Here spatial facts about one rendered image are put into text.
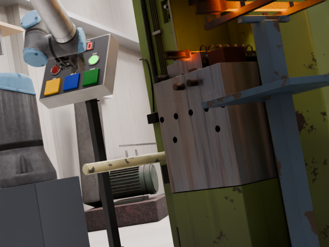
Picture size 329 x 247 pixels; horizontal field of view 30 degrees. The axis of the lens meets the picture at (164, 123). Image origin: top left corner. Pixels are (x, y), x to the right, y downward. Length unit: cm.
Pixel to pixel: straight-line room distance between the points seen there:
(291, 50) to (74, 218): 111
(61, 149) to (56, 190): 574
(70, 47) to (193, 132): 56
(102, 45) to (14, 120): 135
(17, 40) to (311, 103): 478
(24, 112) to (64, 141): 581
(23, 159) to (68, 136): 594
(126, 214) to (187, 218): 404
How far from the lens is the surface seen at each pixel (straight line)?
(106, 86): 263
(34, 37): 233
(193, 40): 275
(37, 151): 147
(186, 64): 244
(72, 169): 734
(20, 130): 146
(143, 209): 641
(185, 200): 243
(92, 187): 681
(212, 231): 235
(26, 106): 148
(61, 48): 227
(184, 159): 240
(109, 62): 270
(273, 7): 201
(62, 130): 729
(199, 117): 231
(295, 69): 226
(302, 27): 225
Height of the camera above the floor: 60
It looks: 3 degrees up
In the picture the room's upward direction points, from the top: 10 degrees counter-clockwise
